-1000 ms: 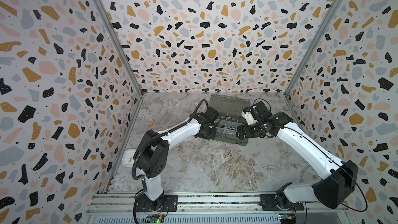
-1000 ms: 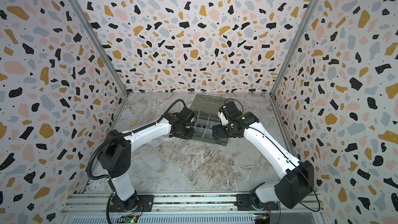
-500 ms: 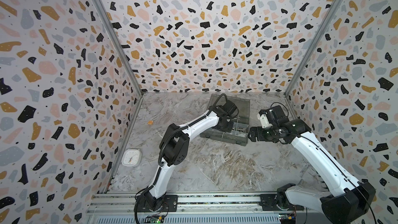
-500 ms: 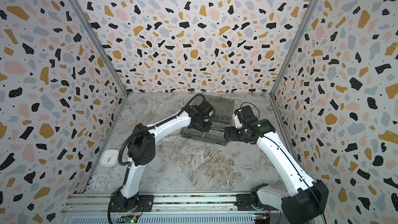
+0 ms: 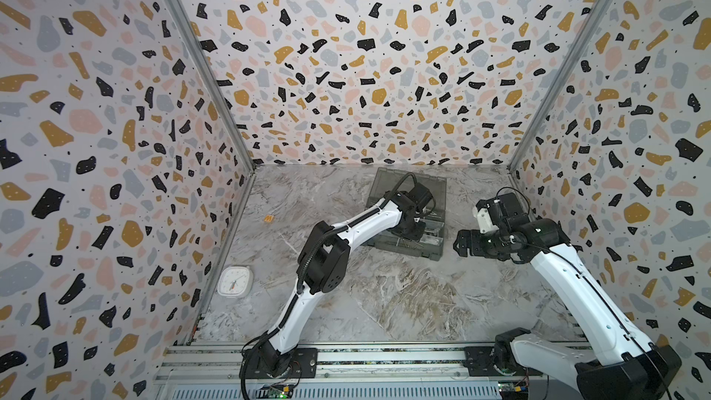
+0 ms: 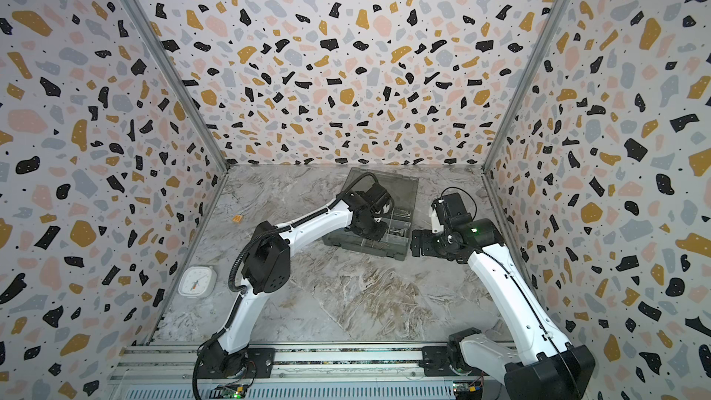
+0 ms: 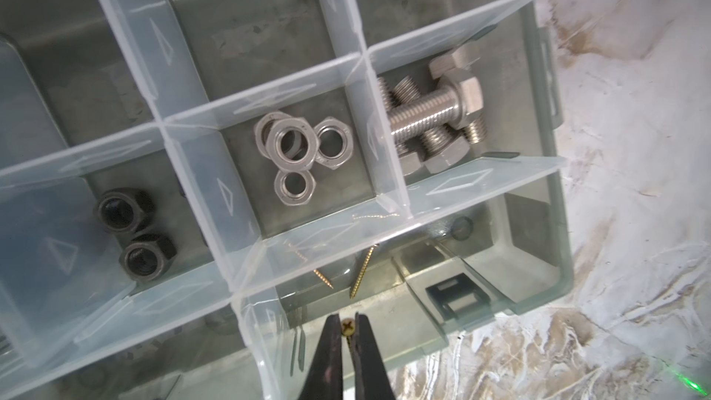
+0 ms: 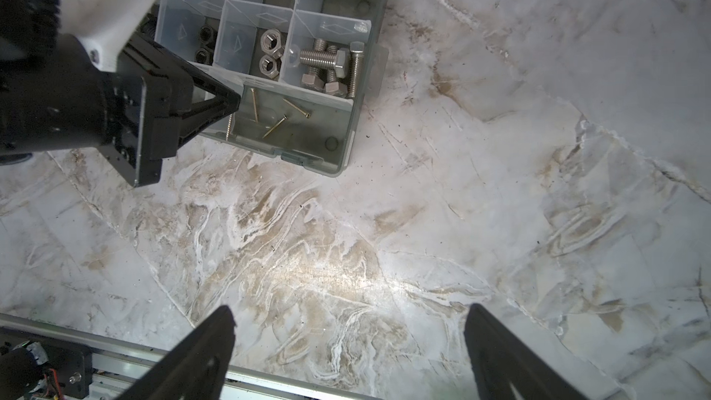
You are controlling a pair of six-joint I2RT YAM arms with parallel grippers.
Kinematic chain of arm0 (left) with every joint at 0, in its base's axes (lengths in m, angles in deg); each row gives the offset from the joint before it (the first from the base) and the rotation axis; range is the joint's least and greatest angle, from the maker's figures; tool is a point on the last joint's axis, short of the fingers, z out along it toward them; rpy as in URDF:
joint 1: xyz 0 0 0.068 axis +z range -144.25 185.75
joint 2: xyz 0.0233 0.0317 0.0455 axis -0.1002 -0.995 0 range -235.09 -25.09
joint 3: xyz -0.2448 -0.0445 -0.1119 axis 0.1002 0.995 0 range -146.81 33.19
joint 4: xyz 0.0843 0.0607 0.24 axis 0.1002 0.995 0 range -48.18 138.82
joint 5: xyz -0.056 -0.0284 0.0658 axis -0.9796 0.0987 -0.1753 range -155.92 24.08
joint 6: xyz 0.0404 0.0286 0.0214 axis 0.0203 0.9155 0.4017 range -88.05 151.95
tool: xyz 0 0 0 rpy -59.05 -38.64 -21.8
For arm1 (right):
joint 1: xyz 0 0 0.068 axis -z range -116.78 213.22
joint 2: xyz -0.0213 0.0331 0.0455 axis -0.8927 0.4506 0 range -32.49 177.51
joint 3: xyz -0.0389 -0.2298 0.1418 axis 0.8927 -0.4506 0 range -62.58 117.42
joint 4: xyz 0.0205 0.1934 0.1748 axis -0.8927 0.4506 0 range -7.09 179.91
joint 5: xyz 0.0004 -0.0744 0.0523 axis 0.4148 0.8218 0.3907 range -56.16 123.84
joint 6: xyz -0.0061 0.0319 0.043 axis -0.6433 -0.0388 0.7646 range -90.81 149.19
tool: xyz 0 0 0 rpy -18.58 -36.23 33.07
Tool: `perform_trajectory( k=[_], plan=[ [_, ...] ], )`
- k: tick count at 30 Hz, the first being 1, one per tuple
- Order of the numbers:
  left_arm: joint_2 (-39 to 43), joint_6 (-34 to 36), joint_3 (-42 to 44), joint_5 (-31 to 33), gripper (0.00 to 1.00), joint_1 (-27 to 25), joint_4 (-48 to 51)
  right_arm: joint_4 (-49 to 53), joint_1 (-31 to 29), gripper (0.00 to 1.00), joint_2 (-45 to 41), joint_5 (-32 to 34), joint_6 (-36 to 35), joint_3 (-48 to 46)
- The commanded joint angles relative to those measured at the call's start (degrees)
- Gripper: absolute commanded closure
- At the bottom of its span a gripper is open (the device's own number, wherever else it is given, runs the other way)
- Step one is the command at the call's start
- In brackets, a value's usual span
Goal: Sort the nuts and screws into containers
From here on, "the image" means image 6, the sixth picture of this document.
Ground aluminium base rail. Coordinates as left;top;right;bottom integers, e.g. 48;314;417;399
109;342;492;384

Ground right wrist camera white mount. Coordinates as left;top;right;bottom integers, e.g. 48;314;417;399
431;197;446;235

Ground grey plastic compartment organizer box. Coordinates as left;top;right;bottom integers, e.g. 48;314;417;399
322;168;418;261

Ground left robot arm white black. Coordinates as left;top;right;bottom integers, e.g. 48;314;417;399
193;172;394;380

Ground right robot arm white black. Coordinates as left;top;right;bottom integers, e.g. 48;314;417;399
410;187;595;399

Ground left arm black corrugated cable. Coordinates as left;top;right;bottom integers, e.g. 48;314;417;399
191;171;380;400

